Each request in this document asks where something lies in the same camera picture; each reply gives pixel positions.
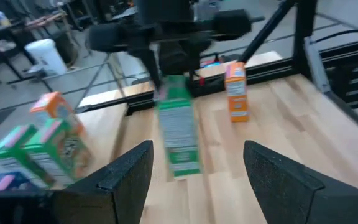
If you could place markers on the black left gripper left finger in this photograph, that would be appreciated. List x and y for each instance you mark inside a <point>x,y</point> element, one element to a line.
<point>89,202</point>

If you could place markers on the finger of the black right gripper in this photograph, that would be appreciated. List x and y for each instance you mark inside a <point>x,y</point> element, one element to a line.
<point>151,68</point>
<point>193,73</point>

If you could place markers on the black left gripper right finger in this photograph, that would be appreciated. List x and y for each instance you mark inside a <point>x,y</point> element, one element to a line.
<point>306,205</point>

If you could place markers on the orange Mini Wheats cereal box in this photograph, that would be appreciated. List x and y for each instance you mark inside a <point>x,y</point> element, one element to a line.
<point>53,105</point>
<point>238,102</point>

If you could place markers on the green Apple Jacks cereal box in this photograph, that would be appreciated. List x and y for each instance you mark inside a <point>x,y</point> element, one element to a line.
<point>61,152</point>
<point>11,146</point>
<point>179,130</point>

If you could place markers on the blue Frosted Flakes cereal box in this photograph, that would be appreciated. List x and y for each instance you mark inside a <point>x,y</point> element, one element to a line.
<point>5,182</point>

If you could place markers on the white trash bin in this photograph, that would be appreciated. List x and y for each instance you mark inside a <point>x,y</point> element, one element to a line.
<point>45,57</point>

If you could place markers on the black aluminium rig frame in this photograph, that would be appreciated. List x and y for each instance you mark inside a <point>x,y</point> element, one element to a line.
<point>304,31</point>

